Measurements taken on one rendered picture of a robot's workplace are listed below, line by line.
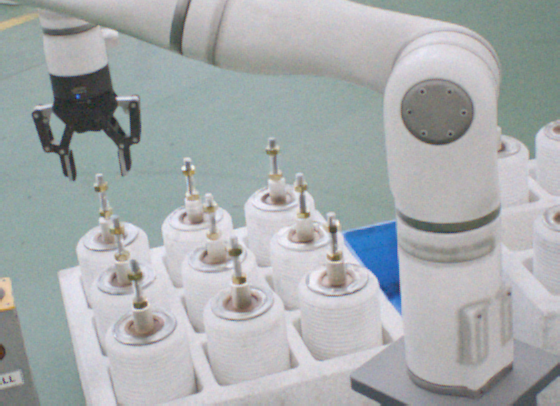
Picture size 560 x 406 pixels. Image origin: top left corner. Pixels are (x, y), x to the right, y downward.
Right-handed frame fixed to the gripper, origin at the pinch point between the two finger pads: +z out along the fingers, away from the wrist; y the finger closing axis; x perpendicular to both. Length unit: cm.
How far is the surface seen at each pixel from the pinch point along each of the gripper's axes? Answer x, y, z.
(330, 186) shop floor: 59, 31, 36
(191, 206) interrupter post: 2.3, 11.1, 8.1
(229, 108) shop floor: 103, 10, 36
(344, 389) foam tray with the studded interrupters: -24.0, 28.9, 20.4
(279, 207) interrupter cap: 3.7, 22.7, 10.3
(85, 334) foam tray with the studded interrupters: -12.0, -3.0, 17.6
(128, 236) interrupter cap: -0.6, 2.5, 10.2
